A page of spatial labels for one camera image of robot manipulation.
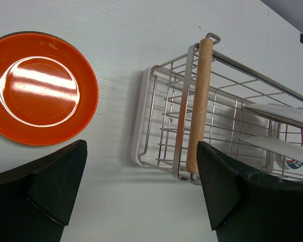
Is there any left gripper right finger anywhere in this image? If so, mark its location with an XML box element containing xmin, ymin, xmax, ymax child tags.
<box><xmin>196</xmin><ymin>142</ymin><xmax>303</xmax><ymax>241</ymax></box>

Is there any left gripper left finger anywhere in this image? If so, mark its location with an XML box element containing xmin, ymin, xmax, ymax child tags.
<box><xmin>0</xmin><ymin>140</ymin><xmax>87</xmax><ymax>241</ymax></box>

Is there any white printed plate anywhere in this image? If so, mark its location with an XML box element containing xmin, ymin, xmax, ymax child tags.
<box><xmin>243</xmin><ymin>103</ymin><xmax>303</xmax><ymax>129</ymax></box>
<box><xmin>241</xmin><ymin>136</ymin><xmax>303</xmax><ymax>163</ymax></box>

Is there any orange plate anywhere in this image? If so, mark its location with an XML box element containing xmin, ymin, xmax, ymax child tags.
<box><xmin>0</xmin><ymin>31</ymin><xmax>98</xmax><ymax>146</ymax></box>

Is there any white drip tray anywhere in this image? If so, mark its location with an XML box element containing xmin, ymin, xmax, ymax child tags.
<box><xmin>130</xmin><ymin>65</ymin><xmax>166</xmax><ymax>168</ymax></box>

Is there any wire dish rack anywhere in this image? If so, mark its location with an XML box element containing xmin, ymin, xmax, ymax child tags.
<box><xmin>152</xmin><ymin>33</ymin><xmax>303</xmax><ymax>185</ymax></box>

